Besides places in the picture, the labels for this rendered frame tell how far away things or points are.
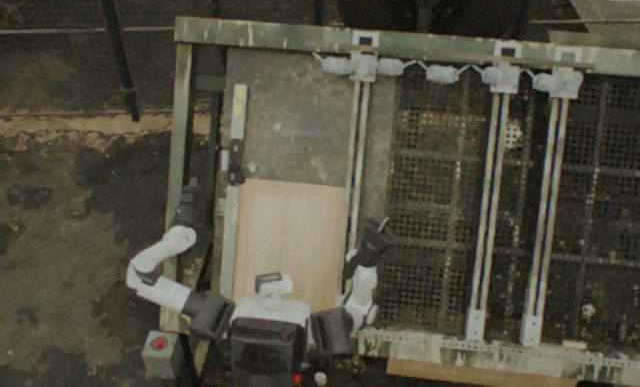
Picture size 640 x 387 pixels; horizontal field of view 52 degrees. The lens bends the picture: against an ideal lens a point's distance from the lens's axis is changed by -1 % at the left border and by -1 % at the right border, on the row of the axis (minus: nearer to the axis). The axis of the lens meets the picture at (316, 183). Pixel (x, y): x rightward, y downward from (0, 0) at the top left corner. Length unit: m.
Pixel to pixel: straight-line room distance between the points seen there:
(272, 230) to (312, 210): 0.19
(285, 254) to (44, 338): 1.81
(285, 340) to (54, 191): 3.02
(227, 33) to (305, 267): 1.01
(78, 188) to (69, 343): 1.26
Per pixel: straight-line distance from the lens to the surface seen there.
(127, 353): 3.94
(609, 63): 2.78
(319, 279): 2.81
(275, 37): 2.69
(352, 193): 2.72
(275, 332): 2.22
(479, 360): 2.88
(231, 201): 2.79
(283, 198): 2.77
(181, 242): 2.53
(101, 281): 4.28
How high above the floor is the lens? 3.27
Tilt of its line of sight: 45 degrees down
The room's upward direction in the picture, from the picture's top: straight up
